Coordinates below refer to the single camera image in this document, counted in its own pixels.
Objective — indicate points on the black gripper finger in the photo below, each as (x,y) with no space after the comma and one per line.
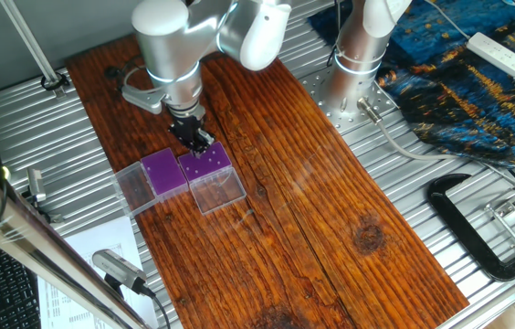
(208,142)
(195,150)

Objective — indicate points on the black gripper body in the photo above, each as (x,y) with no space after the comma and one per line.
(187,132)

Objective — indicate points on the purple pipette tip box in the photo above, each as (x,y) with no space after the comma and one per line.
(225,192)
(166,176)

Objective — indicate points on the brown wooden board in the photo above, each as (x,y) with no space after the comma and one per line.
(307,205)

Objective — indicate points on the white printed paper sheet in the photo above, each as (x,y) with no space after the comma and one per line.
(102,233)

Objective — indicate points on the shiny metal bar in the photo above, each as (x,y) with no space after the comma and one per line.
(34,247)

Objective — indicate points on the blue patterned cloth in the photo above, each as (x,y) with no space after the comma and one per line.
(444,105)

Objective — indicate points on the black keyboard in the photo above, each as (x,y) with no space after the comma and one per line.
(2,292)

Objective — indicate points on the black C-clamp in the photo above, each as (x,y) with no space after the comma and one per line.
(463,228)

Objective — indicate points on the white power strip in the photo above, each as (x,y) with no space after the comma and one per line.
(497,54)

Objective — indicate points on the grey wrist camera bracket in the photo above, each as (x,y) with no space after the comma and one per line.
(143,98)

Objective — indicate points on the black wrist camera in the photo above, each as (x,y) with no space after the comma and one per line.
(111,72)

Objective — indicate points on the silver perforated base plate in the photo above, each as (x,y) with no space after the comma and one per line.
(326,102)

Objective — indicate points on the silver camera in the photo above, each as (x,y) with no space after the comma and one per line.
(116,267)

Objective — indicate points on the small grey camera box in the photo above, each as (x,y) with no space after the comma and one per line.
(36,185)

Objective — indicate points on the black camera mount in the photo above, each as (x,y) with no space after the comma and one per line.
(45,212)

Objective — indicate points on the aluminium profile post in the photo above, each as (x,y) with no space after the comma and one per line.
(30,41)

